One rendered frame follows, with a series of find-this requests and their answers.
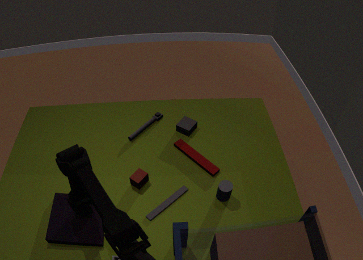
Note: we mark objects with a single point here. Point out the dark grey cylinder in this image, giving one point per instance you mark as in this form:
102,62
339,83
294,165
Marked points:
224,190

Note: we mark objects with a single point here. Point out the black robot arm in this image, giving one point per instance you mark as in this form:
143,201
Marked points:
86,191

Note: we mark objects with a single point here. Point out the dark red flat bar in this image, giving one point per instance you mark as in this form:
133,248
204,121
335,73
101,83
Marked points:
197,157

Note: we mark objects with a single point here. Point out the dark grey rod with square head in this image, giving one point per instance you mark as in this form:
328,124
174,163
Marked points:
155,117

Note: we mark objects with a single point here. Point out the grey flat bar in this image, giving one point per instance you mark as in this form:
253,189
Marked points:
166,203

